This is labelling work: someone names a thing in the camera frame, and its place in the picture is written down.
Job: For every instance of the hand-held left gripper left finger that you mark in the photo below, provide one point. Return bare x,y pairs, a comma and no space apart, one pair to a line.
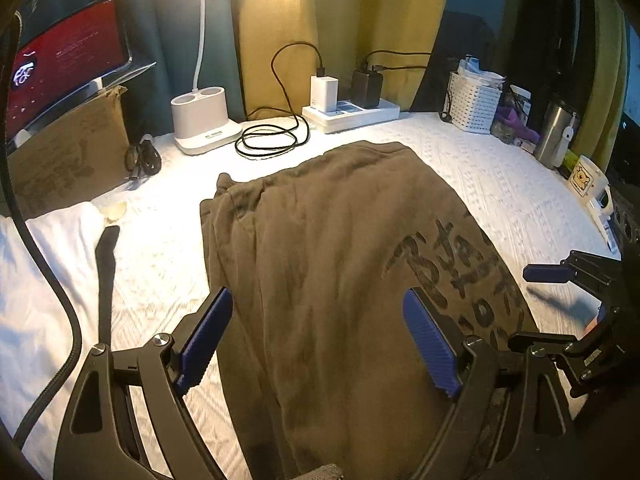
205,340

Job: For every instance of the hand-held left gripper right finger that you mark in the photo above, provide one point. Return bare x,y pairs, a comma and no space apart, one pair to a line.
432,345

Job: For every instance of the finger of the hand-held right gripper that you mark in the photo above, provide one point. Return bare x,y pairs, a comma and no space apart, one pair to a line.
547,273
540,344

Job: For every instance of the olive printed t-shirt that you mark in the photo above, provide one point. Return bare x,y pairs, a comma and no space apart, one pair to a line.
325,260

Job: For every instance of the white tube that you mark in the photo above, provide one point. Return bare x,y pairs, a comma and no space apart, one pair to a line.
602,225

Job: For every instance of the white cartoon mug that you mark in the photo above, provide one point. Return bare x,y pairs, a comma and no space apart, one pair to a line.
585,180

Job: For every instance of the yellow green small object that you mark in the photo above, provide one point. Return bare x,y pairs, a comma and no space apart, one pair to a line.
569,165

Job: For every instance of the white textured bedspread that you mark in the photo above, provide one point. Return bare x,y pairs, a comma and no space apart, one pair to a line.
475,175

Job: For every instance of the steel thermos flask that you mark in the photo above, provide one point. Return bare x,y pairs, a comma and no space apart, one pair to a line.
552,135

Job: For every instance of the purple plastic item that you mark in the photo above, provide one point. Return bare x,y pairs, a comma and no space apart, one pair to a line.
515,122

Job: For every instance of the small pale scrap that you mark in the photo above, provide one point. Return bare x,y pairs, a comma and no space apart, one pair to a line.
115,211

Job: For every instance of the jar with white lid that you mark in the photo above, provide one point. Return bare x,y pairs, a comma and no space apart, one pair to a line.
520,97

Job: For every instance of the white cloth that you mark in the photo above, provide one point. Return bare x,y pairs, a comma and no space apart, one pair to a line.
35,285

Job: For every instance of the white perforated basket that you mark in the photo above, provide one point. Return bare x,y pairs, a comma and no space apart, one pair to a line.
475,105

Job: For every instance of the narrow yellow curtain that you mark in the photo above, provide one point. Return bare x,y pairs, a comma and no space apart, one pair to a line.
612,85

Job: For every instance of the blue white packet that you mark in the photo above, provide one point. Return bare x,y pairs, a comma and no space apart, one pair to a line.
475,67

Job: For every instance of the white desk lamp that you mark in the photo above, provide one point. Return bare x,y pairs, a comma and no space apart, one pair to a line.
200,120

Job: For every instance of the brown cardboard box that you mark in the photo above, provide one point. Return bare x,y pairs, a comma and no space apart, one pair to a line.
70,160

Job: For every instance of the dark window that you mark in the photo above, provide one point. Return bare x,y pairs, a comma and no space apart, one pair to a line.
550,35

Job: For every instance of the white power strip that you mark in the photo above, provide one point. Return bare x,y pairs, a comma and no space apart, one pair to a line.
370,110

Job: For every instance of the black charger plug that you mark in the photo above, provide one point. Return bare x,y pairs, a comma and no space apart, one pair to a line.
366,89

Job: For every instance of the white charger plug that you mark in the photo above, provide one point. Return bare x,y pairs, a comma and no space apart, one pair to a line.
324,92

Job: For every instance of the grey tablet stand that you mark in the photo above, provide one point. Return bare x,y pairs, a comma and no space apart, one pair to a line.
140,69

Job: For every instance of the wide yellow curtain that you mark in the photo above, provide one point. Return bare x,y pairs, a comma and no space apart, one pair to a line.
400,10

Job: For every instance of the teal curtain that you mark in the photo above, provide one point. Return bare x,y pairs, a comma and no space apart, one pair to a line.
160,35

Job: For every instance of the tablet with red screen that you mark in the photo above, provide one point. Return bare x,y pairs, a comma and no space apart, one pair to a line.
70,55

